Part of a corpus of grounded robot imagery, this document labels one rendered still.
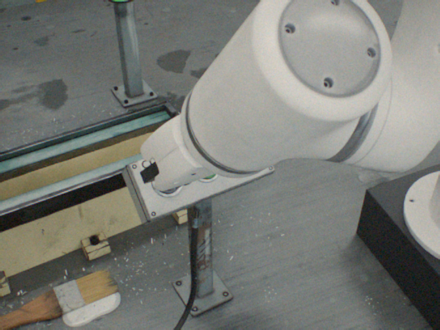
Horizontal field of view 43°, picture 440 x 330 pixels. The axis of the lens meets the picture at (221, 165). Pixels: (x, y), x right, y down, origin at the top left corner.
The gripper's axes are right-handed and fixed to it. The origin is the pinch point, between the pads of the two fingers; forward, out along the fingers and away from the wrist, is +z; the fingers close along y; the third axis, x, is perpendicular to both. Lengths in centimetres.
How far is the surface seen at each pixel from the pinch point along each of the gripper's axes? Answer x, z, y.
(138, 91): -26, 60, -17
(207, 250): 9.6, 19.4, -5.5
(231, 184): 3.0, 6.6, -7.3
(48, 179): -10.6, 39.9, 9.0
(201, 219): 5.5, 14.3, -4.7
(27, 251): -0.5, 36.2, 16.0
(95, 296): 9.7, 32.0, 9.5
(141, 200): 0.9, 6.8, 3.5
